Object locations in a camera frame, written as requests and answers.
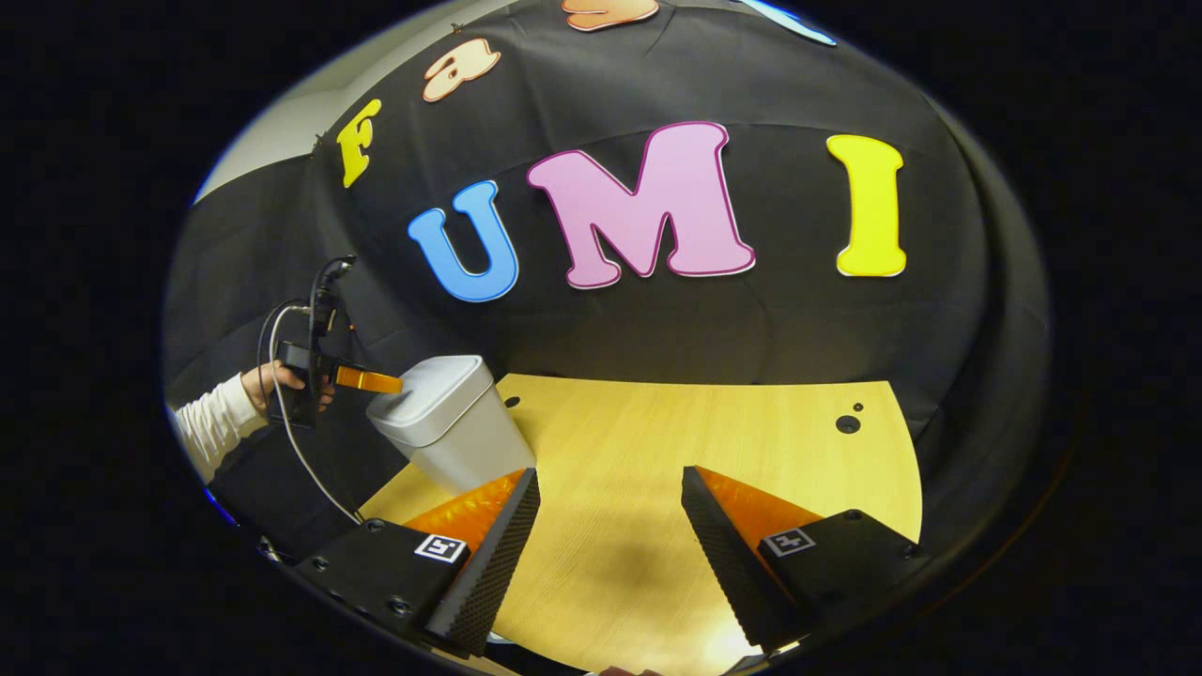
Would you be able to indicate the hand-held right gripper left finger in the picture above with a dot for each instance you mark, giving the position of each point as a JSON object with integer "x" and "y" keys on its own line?
{"x": 493, "y": 563}

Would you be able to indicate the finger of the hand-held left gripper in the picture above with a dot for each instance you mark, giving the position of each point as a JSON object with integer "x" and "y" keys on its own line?
{"x": 371, "y": 380}

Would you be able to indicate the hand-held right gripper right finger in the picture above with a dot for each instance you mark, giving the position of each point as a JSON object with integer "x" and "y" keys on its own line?
{"x": 728, "y": 563}

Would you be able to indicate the white desktop garbage bin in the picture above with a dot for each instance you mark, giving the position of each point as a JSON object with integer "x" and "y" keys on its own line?
{"x": 451, "y": 422}

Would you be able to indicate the wooden desktop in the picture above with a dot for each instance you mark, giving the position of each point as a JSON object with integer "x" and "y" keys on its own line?
{"x": 639, "y": 451}

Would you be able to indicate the black backdrop cloth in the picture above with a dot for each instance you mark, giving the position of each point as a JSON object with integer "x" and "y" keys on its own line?
{"x": 657, "y": 329}

